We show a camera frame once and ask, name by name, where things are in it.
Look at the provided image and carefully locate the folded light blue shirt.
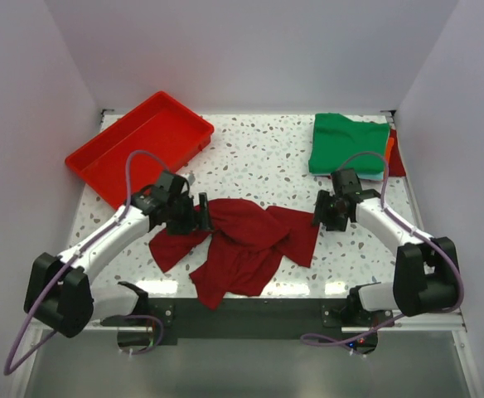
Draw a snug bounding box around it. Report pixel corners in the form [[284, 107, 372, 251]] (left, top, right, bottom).
[[313, 172, 385, 182]]

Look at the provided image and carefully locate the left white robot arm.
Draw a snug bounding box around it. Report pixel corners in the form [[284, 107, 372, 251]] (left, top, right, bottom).
[[24, 171, 213, 337]]

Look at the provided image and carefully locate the aluminium frame rail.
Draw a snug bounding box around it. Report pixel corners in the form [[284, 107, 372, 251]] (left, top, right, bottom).
[[29, 308, 467, 332]]

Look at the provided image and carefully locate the folded green t shirt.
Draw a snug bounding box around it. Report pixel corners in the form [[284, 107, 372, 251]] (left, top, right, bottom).
[[308, 113, 390, 176]]

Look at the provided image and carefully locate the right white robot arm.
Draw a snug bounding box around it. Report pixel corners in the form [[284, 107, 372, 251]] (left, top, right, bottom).
[[312, 168, 463, 326]]

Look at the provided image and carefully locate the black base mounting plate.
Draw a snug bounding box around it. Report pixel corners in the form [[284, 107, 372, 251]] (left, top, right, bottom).
[[101, 298, 385, 347]]

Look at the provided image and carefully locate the folded orange shirt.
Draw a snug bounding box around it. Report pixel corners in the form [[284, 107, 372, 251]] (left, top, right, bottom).
[[384, 137, 394, 177]]

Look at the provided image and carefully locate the folded dark red shirt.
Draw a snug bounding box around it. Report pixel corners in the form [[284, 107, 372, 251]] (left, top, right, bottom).
[[389, 129, 406, 177]]

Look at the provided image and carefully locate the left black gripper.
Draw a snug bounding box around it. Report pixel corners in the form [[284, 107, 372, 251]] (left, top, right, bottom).
[[167, 192, 213, 236]]

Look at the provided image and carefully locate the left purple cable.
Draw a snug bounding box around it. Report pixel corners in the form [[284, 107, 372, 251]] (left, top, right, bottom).
[[3, 149, 172, 376]]

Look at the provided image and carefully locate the dark red polo shirt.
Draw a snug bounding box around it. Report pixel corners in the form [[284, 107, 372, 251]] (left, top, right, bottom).
[[149, 198, 319, 310]]

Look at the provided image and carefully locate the red plastic tray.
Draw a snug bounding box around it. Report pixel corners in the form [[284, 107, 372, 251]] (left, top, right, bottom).
[[65, 91, 214, 209]]

